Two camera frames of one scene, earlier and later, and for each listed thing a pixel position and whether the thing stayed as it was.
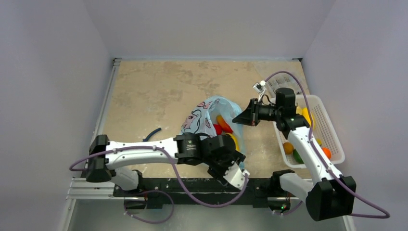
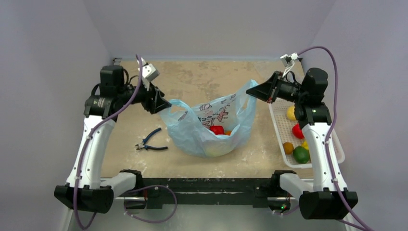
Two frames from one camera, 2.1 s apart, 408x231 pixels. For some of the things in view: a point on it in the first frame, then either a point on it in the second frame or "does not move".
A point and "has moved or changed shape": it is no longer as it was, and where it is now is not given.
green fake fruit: x=297 y=157 does not move
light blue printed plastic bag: x=199 y=118 has moved or changed shape
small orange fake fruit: x=288 y=148 does not move
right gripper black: x=253 y=112 → x=273 y=87
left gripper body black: x=219 y=166 → x=148 y=103
